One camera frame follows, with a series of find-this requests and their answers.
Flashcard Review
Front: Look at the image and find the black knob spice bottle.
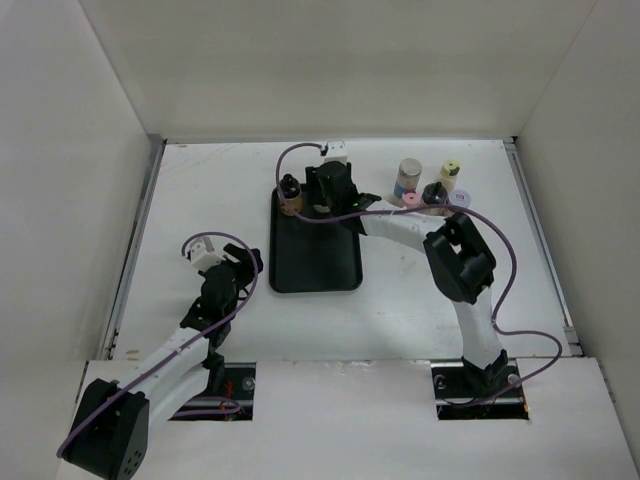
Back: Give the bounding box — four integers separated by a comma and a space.
279, 173, 303, 216

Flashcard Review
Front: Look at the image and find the pink cap spice bottle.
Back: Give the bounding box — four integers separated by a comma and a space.
401, 191, 421, 209

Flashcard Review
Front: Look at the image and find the silver lid blue label jar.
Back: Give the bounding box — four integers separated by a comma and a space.
393, 158, 422, 200

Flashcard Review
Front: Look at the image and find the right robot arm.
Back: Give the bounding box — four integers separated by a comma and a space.
305, 161, 508, 396

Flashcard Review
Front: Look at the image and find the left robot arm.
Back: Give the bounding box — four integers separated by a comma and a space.
56, 234, 264, 479

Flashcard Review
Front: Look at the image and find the yellow cap condiment bottle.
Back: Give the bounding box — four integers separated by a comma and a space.
436, 159, 461, 192

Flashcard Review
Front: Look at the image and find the black rectangular tray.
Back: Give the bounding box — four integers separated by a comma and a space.
268, 191, 363, 294

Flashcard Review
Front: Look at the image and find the black knob grinder bottle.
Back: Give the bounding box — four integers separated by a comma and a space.
421, 182, 448, 206

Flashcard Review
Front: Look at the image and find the red label lid spice jar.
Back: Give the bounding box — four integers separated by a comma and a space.
448, 189, 472, 208

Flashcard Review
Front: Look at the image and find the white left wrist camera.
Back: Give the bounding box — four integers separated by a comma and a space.
188, 242, 224, 272

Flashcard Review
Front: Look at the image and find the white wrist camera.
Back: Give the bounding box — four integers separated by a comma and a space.
320, 140, 348, 164
188, 242, 224, 272

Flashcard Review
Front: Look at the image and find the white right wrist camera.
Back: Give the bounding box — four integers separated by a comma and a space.
320, 140, 348, 164

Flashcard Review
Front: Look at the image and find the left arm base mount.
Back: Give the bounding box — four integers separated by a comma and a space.
172, 353, 257, 422

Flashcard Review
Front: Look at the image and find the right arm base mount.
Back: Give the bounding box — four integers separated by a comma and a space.
431, 361, 529, 421

